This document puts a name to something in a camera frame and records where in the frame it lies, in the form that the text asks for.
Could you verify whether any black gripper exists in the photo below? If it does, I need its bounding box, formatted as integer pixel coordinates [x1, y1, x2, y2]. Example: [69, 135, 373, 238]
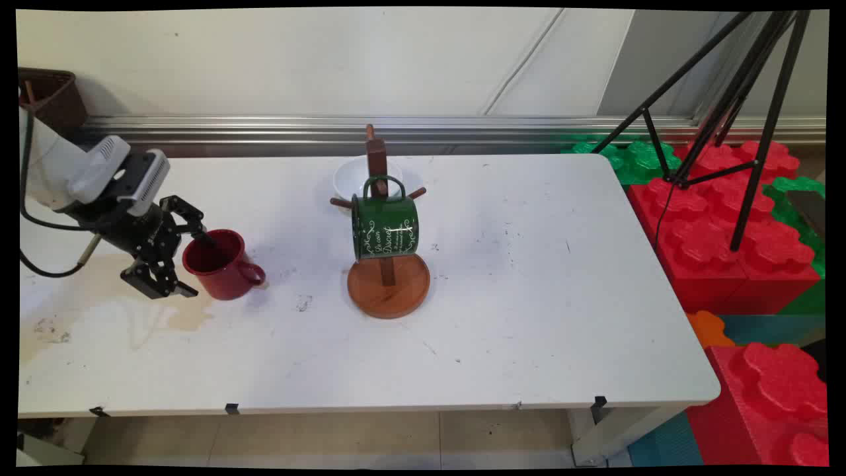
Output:
[69, 195, 217, 300]

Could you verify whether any red enamel mug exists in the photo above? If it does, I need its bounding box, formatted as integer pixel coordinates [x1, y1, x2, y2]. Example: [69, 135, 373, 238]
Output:
[182, 229, 267, 301]

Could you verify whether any green enamel mug white lettering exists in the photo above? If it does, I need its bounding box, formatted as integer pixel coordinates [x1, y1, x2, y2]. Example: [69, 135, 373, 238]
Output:
[350, 175, 421, 262]

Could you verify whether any brown wicker basket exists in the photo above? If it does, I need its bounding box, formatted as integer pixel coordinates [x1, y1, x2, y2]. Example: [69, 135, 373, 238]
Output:
[19, 67, 88, 131]

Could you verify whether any white bowl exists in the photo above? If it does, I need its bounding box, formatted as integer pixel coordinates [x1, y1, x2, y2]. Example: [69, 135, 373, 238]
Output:
[332, 155, 405, 207]

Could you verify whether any wooden mug tree stand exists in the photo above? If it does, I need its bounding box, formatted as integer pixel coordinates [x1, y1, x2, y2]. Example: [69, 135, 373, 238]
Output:
[330, 124, 431, 320]

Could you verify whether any green foam block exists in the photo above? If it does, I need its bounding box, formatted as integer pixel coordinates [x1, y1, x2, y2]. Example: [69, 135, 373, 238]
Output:
[562, 136, 683, 186]
[762, 175, 827, 315]

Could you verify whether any teal foam block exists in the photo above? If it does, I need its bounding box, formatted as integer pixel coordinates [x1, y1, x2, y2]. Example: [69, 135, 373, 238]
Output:
[719, 314, 827, 347]
[627, 411, 705, 467]

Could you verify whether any orange foam block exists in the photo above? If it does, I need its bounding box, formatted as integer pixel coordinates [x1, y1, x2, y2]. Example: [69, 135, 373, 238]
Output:
[686, 310, 736, 349]

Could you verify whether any grey white wrist camera module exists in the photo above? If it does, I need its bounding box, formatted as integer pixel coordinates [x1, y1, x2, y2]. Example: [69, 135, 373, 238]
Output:
[66, 136, 171, 218]

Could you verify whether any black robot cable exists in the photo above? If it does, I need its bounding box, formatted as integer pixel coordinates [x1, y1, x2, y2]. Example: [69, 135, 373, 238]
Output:
[19, 112, 104, 278]

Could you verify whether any aluminium rail along wall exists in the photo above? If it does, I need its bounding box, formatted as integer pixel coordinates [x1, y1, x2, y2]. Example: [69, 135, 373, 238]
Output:
[79, 116, 827, 157]

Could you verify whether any white wall cable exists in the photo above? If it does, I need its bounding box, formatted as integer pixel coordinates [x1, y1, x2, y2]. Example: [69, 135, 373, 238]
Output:
[481, 8, 567, 117]

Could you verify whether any white table leg frame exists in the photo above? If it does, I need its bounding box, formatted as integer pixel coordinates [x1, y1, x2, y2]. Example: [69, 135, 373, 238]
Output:
[567, 405, 689, 467]

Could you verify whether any black camera tripod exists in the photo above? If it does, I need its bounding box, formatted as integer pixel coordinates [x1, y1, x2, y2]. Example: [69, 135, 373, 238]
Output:
[592, 10, 812, 253]

